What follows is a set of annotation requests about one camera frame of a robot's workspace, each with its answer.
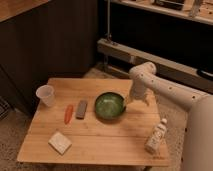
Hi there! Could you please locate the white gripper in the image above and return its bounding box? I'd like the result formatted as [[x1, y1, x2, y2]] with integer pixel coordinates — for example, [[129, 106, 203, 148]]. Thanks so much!
[[123, 80, 150, 107]]

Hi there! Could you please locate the grey rectangular block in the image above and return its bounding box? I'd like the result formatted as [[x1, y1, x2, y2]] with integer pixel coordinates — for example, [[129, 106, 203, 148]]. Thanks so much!
[[76, 100, 88, 119]]

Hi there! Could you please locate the long wooden beam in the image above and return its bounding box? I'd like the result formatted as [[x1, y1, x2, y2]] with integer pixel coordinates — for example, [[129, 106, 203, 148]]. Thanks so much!
[[97, 38, 213, 94]]

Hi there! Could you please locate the translucent plastic cup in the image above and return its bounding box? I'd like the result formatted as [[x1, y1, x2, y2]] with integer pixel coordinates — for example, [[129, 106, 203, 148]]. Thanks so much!
[[36, 85, 54, 107]]

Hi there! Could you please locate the white plastic bottle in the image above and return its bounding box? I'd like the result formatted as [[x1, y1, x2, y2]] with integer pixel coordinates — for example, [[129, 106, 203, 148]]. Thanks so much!
[[145, 118, 167, 154]]

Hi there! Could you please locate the orange carrot toy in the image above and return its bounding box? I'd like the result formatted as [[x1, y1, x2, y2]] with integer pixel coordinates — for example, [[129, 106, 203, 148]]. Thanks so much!
[[64, 105, 73, 124]]

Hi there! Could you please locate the low wooden table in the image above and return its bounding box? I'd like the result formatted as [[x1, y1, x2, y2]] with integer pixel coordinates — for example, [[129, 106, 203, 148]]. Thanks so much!
[[17, 78, 170, 166]]

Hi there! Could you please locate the wooden shelf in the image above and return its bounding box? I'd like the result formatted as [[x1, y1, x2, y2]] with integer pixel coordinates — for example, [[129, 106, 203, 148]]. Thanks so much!
[[111, 0, 213, 26]]

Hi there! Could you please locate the green ceramic bowl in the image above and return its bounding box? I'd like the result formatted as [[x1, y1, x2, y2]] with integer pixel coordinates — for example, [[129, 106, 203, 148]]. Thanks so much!
[[94, 92, 126, 120]]

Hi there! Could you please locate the metal pole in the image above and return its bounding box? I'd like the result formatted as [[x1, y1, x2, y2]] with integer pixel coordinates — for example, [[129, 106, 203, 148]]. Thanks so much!
[[107, 0, 111, 42]]

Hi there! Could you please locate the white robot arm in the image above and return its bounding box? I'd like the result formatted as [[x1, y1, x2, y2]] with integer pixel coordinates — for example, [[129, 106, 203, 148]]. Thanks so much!
[[124, 62, 213, 171]]

